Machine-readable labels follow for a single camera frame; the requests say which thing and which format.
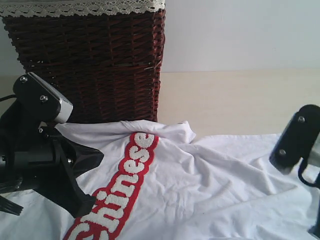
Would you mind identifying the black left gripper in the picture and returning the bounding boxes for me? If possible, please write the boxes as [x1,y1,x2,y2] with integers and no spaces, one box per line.
[0,101,104,218]

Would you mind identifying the white t-shirt with red lettering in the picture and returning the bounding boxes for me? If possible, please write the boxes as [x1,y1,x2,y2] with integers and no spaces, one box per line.
[0,120,320,240]

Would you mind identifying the dark red wicker basket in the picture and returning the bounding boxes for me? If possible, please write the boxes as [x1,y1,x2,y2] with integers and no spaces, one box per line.
[2,9,166,124]

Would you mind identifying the white lace cloth trim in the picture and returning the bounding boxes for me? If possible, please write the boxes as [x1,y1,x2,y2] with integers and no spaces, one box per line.
[0,0,166,18]

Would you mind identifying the black cable loop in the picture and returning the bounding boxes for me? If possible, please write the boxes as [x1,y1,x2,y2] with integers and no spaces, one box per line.
[297,157,320,187]

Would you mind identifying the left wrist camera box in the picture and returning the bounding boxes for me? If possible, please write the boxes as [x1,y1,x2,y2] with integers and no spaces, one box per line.
[13,72,73,124]

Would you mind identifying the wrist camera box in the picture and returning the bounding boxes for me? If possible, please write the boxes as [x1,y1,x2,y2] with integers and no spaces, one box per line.
[269,104,320,175]
[13,72,73,124]

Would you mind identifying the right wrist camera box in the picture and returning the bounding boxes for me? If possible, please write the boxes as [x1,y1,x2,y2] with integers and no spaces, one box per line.
[269,104,320,175]

